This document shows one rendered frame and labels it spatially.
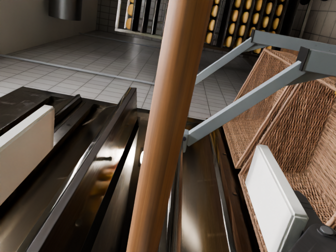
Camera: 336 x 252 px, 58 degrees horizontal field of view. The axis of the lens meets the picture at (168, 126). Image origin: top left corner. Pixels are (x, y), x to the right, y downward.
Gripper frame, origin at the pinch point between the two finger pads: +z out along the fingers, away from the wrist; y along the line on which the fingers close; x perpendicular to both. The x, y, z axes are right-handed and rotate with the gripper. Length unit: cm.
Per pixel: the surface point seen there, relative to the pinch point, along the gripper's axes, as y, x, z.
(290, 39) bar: 37, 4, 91
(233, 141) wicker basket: 38, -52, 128
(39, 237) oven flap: -20, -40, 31
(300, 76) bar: 25, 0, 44
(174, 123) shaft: 1.2, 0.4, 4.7
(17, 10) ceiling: -140, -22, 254
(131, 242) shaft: -0.6, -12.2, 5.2
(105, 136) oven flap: -20, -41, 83
